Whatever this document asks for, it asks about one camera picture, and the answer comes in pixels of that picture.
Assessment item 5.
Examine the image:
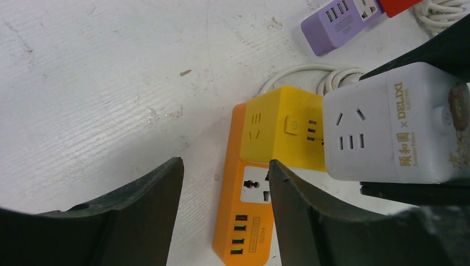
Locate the red cube plug adapter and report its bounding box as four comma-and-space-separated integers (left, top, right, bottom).
379, 0, 423, 18

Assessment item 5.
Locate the orange power strip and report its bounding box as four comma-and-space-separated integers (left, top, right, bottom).
212, 103, 274, 265

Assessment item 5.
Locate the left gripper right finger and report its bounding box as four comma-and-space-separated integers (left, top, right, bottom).
268, 160, 469, 265

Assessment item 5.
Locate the purple power strip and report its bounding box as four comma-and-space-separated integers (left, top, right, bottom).
300, 0, 384, 57

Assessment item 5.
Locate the yellow cube plug adapter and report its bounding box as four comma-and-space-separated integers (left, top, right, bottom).
240, 85, 326, 171

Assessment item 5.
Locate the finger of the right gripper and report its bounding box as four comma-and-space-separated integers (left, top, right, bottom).
360, 15, 469, 81
360, 181, 469, 206

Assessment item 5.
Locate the purple strip white cable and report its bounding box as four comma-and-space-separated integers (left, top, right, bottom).
412, 0, 470, 37

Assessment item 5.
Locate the white cube plug adapter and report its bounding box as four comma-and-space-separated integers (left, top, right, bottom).
323, 62, 469, 184

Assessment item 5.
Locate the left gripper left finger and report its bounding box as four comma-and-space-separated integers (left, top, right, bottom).
1, 157, 184, 265

